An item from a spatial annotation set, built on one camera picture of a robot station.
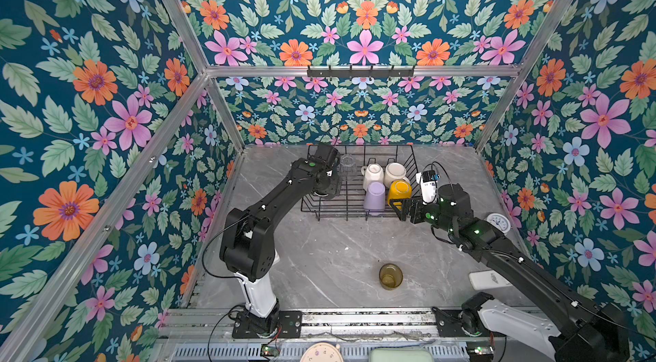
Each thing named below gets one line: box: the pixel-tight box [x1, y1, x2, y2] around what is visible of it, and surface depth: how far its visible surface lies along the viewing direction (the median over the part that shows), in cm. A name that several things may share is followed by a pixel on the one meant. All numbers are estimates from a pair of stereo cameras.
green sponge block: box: [368, 348, 434, 362], surface depth 67 cm
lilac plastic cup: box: [363, 181, 387, 211], surface depth 89 cm
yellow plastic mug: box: [387, 179, 413, 208], surface depth 92 cm
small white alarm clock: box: [484, 212, 511, 234], surface depth 93 cm
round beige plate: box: [299, 343, 345, 362], surface depth 68 cm
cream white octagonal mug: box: [360, 163, 385, 192], surface depth 96 cm
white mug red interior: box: [384, 162, 411, 187], surface depth 100 cm
